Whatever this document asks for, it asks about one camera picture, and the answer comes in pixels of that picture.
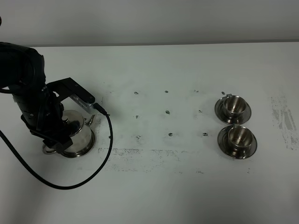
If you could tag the far stainless steel saucer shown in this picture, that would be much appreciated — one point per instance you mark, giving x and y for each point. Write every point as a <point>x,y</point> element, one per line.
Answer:
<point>219,111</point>

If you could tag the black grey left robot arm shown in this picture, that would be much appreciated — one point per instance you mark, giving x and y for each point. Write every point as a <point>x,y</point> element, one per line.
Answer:
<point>22,75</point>

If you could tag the stainless steel teacup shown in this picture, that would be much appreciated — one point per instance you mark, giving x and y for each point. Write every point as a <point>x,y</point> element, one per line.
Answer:
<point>234,106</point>
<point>240,137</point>

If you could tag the near stainless steel saucer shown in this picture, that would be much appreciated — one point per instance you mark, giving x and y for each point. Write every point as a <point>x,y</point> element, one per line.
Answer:
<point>222,140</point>

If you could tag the far stainless steel teacup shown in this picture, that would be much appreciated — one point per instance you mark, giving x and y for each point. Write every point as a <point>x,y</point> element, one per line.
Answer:
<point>234,106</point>

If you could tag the near stainless steel teacup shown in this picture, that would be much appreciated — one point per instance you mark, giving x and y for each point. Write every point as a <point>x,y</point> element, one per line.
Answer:
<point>240,137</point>

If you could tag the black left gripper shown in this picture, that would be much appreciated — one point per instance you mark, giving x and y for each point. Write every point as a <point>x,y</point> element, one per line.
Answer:
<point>42,115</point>

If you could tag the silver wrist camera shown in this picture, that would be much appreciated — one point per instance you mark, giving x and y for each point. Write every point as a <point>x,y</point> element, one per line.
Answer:
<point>68,88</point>

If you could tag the stainless steel saucer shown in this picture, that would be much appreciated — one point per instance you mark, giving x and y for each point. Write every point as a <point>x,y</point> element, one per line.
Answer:
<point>219,111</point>
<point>222,140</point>

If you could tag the stainless steel teapot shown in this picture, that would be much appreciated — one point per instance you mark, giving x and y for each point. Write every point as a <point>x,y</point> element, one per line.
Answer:
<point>82,136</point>

